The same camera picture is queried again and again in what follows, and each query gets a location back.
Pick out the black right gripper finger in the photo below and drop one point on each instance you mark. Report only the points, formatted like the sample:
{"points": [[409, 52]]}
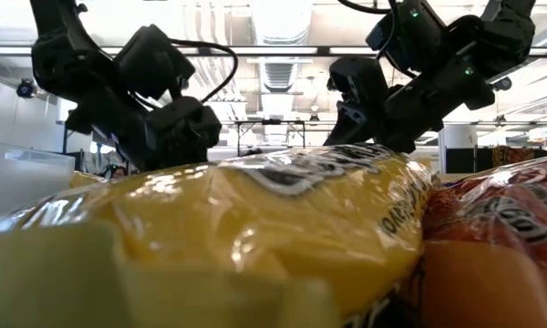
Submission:
{"points": [[351, 130], [362, 77]]}

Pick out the yellow Maruchan noodle pack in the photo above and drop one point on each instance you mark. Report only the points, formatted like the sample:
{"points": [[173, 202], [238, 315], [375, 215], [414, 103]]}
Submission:
{"points": [[86, 180], [255, 228]]}

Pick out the orange Maruchan noodle pack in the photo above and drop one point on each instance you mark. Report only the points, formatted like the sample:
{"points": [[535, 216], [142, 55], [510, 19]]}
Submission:
{"points": [[506, 218]]}

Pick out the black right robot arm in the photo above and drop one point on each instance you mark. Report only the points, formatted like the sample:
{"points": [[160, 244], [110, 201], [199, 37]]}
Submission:
{"points": [[506, 36]]}

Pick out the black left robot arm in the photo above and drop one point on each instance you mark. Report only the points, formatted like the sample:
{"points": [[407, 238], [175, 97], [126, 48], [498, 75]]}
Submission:
{"points": [[73, 64]]}

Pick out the black ceiling spotlight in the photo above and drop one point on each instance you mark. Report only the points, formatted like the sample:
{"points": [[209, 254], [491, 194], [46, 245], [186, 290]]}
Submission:
{"points": [[502, 84], [26, 89]]}

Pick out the patterned orange fabric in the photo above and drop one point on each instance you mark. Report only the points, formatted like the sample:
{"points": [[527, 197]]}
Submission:
{"points": [[512, 157]]}

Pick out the clear plastic bin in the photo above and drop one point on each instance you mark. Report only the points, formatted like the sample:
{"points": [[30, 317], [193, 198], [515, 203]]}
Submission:
{"points": [[27, 182]]}

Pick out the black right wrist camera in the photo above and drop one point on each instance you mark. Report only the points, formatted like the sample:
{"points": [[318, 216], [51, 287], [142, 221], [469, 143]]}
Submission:
{"points": [[405, 32]]}

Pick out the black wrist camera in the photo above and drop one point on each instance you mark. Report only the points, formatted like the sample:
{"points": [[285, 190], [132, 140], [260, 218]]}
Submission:
{"points": [[405, 32], [155, 61]]}

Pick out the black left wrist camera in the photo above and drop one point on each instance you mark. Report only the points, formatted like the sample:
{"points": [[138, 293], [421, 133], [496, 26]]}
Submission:
{"points": [[155, 61]]}

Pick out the ribbed silver air duct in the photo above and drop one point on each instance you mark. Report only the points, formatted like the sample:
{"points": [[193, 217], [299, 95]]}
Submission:
{"points": [[278, 75]]}

